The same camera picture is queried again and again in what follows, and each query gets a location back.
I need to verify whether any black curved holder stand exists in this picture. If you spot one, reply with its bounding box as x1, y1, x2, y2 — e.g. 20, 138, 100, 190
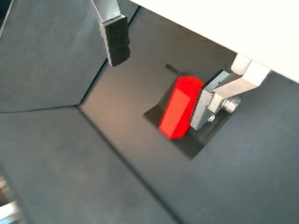
144, 70, 233, 158

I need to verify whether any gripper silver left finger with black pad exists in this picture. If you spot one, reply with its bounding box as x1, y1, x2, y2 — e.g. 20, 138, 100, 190
89, 0, 129, 67

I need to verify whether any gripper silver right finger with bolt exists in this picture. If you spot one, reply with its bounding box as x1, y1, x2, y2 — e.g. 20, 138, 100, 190
190, 54, 271, 130

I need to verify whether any red hexagon prism block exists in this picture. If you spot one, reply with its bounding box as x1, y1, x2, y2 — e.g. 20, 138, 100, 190
158, 76, 204, 139

